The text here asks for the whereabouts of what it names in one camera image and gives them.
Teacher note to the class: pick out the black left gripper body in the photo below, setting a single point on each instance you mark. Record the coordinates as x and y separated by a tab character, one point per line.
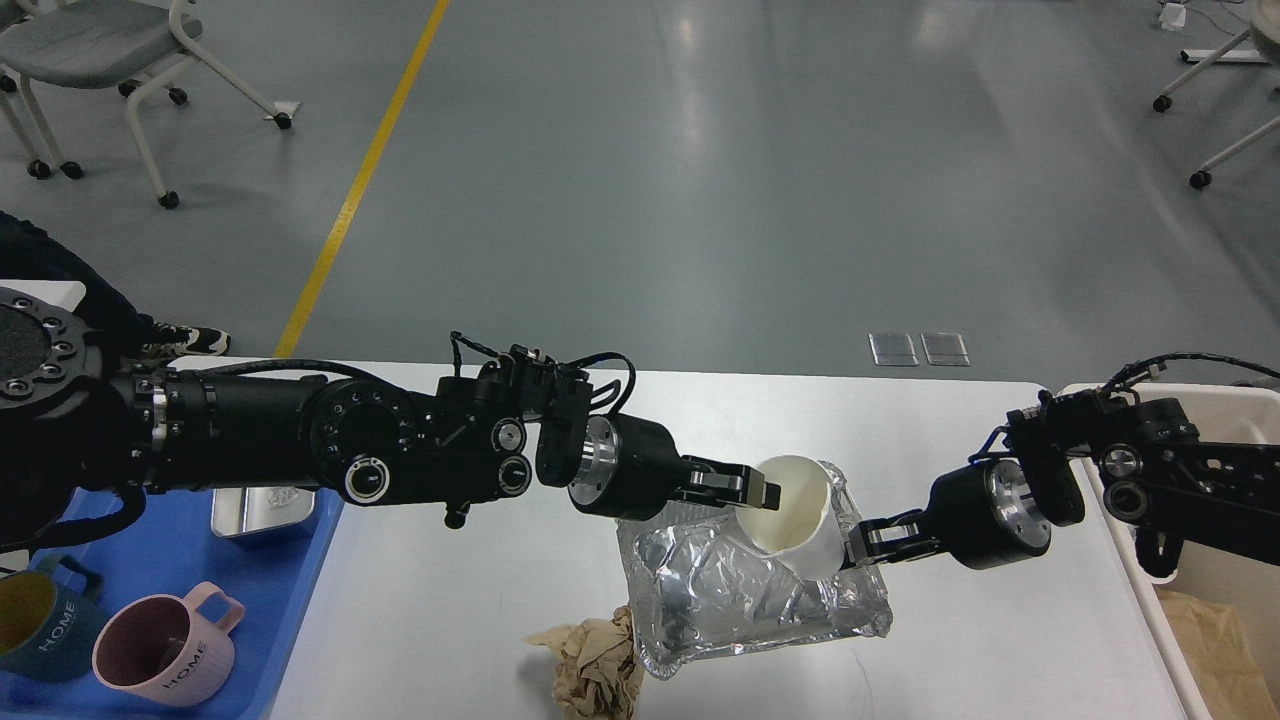
629	468

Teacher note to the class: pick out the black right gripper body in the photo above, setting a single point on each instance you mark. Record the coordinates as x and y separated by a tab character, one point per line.
985	516

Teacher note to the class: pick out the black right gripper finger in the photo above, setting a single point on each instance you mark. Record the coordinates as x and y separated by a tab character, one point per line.
906	526
866	548

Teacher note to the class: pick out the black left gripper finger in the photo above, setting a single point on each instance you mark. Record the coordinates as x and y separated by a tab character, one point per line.
721	484
700	505

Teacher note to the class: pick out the white paper cup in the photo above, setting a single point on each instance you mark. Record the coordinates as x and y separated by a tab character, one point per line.
803	533

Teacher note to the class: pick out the aluminium foil tray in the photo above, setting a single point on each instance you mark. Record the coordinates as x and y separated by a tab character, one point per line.
699	590

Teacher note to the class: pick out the brown paper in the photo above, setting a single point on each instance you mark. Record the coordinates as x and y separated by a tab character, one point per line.
597	674

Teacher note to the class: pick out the stainless steel rectangular tin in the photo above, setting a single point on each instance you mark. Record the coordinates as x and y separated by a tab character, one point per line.
256	517

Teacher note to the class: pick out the pink ribbed mug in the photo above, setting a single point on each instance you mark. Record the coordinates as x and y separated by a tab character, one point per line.
171	650

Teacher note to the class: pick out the dark blue mug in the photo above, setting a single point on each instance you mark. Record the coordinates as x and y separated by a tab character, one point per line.
51	619

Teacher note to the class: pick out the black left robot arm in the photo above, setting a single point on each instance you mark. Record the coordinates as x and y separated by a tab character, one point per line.
96	419

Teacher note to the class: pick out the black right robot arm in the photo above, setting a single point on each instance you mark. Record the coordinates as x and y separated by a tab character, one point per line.
1157	474

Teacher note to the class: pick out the right metal floor plate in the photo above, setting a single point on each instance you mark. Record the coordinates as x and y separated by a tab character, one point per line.
945	349

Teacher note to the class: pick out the metal floor plate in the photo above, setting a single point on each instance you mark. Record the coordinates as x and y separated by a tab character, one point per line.
893	349
945	349

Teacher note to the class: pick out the left metal floor plate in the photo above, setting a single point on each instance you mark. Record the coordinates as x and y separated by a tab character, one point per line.
893	349

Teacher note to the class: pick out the beige plastic bin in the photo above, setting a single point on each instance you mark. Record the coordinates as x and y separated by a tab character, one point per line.
1215	619

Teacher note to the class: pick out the blue plastic tray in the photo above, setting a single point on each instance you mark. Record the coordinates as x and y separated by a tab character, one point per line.
169	551

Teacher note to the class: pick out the white side table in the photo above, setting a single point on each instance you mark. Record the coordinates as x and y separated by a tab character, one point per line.
65	294

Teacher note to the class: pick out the person in dark trousers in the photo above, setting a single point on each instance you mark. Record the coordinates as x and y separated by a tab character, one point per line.
29	253

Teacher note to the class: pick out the grey office chair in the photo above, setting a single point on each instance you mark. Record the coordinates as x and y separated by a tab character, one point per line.
103	44

